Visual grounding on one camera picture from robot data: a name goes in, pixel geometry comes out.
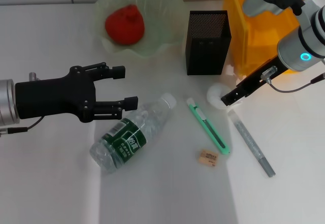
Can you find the white paper ball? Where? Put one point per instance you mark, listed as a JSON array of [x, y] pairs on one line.
[[214, 94]]

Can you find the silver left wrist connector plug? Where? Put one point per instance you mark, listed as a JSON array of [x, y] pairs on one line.
[[33, 76]]

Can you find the silver right wrist connector plug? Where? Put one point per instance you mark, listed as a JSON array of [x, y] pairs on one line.
[[269, 73]]

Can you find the green glass fruit plate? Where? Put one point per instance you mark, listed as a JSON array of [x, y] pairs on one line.
[[157, 26]]

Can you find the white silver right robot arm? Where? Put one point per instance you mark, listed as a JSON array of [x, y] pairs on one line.
[[302, 38]]

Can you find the small beige eraser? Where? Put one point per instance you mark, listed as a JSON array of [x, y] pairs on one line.
[[207, 156]]

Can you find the small white paper scrap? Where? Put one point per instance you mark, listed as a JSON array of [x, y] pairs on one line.
[[228, 71]]

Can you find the yellow plastic bin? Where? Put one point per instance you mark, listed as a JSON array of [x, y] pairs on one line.
[[254, 43]]

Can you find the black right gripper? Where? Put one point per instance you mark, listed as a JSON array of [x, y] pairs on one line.
[[250, 85]]

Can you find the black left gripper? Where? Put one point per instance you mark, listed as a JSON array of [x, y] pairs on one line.
[[50, 97]]

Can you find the clear bottle with green label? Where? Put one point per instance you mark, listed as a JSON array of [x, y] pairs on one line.
[[137, 127]]

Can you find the red-orange fruit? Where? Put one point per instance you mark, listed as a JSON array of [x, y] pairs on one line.
[[124, 26]]

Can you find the grey metal file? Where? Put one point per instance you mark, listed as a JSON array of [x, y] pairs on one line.
[[250, 142]]

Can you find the black mesh pen holder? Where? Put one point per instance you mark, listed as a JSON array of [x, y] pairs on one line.
[[208, 48]]

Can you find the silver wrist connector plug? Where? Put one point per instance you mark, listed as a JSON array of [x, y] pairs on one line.
[[269, 73], [33, 76]]

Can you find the green utility knife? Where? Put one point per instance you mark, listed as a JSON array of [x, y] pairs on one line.
[[208, 126]]

